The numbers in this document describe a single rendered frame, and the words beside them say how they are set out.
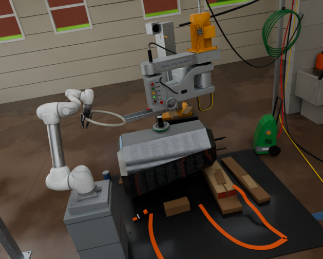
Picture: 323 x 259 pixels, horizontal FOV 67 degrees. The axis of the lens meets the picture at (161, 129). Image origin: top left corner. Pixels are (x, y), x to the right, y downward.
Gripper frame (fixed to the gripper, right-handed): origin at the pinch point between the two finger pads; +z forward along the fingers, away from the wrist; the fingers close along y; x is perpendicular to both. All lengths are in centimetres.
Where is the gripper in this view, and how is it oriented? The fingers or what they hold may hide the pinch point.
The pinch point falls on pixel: (84, 125)
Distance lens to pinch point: 284.5
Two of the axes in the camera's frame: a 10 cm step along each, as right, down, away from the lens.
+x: -5.9, -3.9, 7.1
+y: 7.8, -0.3, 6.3
